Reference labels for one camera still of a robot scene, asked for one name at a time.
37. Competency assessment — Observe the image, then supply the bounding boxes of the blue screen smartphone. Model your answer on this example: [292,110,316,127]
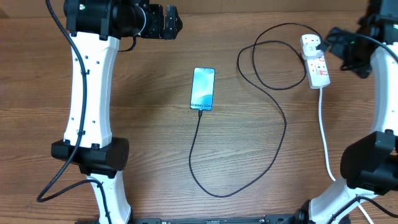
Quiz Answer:
[190,67,216,111]

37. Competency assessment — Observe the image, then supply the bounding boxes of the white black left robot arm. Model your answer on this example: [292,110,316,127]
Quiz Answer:
[51,0,183,223]

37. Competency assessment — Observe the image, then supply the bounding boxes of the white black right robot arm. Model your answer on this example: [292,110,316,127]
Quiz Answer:
[285,0,397,223]

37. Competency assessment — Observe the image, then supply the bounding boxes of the white charger plug adapter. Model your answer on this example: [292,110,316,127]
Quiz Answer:
[302,43,324,60]

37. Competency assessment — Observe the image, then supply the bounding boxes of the white power strip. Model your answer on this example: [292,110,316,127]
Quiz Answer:
[300,34,330,89]

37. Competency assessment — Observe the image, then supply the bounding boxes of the brown cardboard backdrop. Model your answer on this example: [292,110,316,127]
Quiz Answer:
[0,0,398,19]

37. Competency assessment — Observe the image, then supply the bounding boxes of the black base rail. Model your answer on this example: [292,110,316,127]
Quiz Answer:
[128,214,294,224]

